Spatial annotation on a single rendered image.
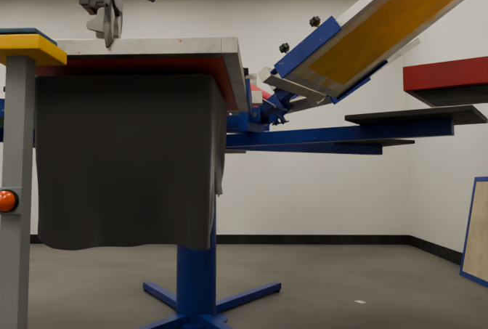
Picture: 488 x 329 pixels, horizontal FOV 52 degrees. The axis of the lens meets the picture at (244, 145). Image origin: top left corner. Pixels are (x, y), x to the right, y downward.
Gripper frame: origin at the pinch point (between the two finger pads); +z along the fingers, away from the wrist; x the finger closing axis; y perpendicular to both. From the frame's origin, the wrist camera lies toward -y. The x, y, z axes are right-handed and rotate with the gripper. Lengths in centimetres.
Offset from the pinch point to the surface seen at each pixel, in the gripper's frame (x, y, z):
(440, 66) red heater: -60, -96, -10
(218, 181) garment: -36, -21, 31
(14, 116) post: 20.5, 12.1, 20.2
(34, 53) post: 22.2, 8.0, 8.5
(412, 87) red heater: -65, -88, -3
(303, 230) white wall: -473, -79, 73
